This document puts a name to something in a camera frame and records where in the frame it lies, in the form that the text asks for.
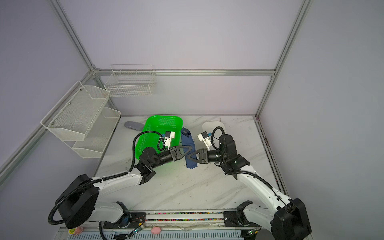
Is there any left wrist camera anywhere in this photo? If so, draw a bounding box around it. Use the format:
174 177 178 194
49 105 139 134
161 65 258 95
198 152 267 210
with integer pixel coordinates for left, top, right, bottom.
163 131 175 149

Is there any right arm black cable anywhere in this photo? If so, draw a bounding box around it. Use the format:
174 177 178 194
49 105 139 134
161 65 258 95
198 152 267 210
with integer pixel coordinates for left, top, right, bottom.
210 126 226 150

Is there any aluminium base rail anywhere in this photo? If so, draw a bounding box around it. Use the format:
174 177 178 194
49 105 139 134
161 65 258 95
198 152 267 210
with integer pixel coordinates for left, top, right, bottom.
55 209 273 240

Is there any aluminium frame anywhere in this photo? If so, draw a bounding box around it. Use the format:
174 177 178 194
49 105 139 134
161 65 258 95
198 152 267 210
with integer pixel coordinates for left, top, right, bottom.
1 1 313 189

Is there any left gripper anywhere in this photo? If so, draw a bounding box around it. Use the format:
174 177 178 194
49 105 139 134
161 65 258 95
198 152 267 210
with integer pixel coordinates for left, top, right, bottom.
150 145 192 170

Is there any dark blue paper napkin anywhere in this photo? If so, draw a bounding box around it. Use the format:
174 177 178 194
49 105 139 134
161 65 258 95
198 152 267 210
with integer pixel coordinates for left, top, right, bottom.
180 127 199 170

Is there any green plastic basket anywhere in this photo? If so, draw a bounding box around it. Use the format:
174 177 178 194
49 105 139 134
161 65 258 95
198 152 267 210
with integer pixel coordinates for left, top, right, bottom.
134 115 184 163

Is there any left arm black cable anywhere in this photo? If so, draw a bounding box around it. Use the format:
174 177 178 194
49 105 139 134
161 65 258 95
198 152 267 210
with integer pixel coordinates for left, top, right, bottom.
47 130 166 226

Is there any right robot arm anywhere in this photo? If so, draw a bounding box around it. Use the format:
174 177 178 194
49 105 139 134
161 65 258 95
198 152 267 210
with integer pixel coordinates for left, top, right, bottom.
186 132 312 240

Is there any pink toy ball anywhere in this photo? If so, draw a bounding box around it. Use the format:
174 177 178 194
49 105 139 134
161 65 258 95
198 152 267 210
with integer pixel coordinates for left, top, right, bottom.
151 227 162 235

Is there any white rectangular tray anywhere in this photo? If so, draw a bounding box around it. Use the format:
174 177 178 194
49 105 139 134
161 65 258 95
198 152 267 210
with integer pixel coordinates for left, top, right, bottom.
202 121 226 133

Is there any white mesh two-tier shelf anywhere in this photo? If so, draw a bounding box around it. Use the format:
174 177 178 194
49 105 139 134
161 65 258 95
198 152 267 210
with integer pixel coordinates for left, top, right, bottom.
41 82 121 159

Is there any pink green toy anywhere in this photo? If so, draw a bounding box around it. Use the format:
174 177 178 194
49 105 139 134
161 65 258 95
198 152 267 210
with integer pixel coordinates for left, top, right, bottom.
68 227 84 236

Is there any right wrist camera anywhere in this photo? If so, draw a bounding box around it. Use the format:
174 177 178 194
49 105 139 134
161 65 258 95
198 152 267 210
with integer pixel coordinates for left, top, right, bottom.
198 131 212 150

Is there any grey oval pouch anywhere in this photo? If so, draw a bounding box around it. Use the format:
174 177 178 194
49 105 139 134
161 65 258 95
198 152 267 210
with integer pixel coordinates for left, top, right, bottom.
124 121 145 132

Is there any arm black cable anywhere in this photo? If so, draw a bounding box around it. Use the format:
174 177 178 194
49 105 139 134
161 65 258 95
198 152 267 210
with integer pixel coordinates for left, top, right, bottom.
47 130 166 226
210 126 226 150

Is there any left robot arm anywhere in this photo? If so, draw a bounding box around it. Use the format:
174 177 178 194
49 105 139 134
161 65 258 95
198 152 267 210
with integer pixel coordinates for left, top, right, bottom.
48 146 192 229

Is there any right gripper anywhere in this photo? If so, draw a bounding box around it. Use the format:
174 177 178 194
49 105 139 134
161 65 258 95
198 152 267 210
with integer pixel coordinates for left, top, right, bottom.
187 148 227 166

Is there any white wire basket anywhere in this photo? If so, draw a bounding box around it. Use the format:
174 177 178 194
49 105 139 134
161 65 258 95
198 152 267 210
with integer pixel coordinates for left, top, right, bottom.
104 65 157 97

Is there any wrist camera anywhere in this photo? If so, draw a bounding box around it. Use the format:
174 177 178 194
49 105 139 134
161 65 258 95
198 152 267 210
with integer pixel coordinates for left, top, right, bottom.
198 131 212 150
163 131 175 149

